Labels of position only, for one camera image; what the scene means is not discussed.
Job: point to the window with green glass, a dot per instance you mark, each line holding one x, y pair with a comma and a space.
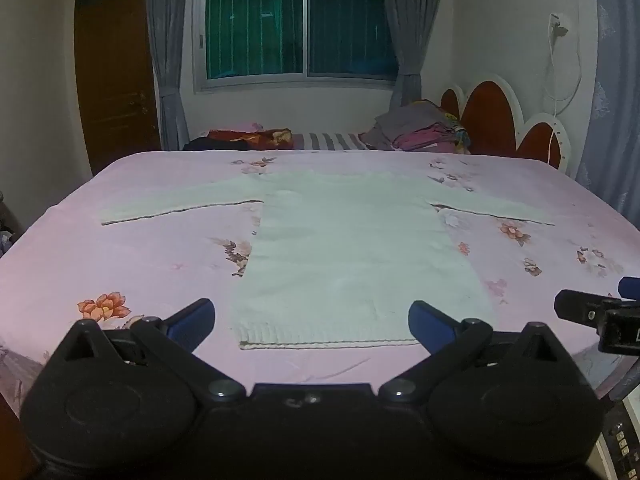
241, 43

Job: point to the grey striped mattress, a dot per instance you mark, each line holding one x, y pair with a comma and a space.
327, 142

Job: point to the white knitted sweater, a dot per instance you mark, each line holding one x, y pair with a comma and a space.
338, 259

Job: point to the pink floral bed sheet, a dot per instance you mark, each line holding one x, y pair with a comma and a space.
69, 264

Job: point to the red white headboard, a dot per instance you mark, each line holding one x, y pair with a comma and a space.
492, 117

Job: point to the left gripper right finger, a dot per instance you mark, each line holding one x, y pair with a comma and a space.
452, 346

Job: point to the device with buttons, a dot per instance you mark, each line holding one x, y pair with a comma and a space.
616, 454

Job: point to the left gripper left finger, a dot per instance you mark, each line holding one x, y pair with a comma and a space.
171, 342

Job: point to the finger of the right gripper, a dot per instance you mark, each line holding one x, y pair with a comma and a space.
629, 288
582, 308

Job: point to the stack of folded clothes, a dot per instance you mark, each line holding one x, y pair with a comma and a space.
421, 126

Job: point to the black garment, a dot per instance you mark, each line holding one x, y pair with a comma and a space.
205, 143

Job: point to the right grey curtain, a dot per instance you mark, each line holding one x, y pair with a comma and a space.
411, 23

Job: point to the left grey curtain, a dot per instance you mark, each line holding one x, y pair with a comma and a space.
165, 28

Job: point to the grey curtain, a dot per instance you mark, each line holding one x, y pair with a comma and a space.
411, 23
165, 28

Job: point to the red orange patterned cloth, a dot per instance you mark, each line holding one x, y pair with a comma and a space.
258, 140

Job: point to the brown wooden door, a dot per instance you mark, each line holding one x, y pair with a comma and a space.
114, 80

